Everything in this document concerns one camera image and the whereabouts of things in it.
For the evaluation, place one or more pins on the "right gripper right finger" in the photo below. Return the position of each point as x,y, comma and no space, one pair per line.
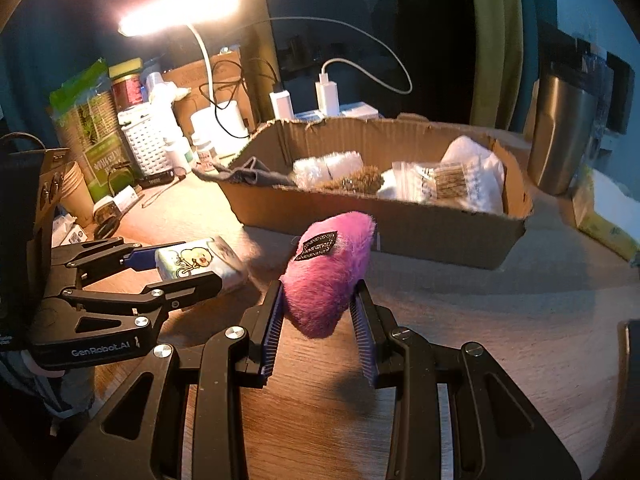
497,433

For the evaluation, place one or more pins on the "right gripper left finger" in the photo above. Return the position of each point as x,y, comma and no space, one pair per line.
138,432

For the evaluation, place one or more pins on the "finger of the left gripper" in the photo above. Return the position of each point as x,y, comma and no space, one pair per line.
114,255
170,295

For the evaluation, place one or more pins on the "cartoon tissue packet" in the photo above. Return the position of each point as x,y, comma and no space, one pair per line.
211,254

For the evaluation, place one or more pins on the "grey sock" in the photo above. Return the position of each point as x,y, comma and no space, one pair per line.
252,172

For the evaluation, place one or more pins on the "pink plush keychain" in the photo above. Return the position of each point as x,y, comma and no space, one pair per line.
331,257

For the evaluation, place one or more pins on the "bubble wrap piece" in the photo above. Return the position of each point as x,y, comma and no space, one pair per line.
311,171

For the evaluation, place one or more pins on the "brown scrubby ball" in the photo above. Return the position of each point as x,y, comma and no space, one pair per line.
366,181

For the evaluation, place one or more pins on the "clear packet of swabs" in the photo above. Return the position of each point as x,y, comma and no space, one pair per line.
430,183

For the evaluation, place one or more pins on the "white cloth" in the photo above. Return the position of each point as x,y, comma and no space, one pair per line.
464,149

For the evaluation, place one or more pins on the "paper cup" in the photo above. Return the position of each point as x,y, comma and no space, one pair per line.
75,197

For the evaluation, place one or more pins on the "black pen box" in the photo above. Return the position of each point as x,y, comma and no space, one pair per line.
161,178

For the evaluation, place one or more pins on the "white pill bottle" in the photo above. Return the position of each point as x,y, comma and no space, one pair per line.
179,154

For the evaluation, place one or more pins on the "brown labelled pill bottle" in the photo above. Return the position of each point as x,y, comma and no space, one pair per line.
204,148

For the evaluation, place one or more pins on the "green snack bag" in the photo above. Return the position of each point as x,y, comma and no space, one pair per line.
84,116

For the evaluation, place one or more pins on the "white woven basket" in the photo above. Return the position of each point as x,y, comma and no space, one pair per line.
145,143

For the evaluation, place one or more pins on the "white desk lamp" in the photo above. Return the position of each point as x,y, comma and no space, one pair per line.
209,96

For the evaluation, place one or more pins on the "black smartphone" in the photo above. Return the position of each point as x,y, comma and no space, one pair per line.
629,370

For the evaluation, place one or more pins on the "red tin can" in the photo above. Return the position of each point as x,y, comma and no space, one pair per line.
127,91

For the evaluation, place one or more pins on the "yellow tissue pack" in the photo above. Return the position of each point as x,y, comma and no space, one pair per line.
604,212

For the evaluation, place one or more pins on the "white usb charger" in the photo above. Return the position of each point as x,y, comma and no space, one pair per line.
327,96

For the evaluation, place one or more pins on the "white power strip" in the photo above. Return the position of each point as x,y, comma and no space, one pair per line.
360,110

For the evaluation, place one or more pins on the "steel travel mug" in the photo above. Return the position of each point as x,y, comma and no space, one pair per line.
565,111

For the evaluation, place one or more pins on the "clear water bottle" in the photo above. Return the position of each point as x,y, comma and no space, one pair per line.
602,76

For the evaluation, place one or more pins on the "black television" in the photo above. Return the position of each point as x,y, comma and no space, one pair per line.
567,56

